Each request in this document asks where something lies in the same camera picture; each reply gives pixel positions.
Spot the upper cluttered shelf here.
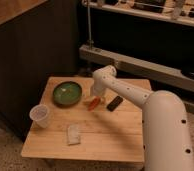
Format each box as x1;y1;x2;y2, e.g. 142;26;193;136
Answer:
82;0;194;27

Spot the clear plastic cup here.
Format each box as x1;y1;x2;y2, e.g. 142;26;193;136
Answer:
29;104;50;128

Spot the grey metal shelf rail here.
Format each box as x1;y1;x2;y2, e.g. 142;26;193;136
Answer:
79;45;194;92

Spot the dark wooden cabinet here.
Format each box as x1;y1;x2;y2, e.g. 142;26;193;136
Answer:
0;0;78;140

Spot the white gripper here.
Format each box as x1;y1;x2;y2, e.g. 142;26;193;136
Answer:
84;84;106;104

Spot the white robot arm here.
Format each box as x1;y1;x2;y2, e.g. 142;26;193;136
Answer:
90;65;194;171

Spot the light wooden table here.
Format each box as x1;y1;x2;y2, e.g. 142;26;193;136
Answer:
21;77;144;163

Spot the metal vertical pole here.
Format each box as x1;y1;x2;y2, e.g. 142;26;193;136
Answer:
87;0;93;49

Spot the green ceramic bowl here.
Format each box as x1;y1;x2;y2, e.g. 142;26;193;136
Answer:
52;81;82;106

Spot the black rectangular device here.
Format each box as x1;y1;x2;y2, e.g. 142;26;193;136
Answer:
106;96;123;111

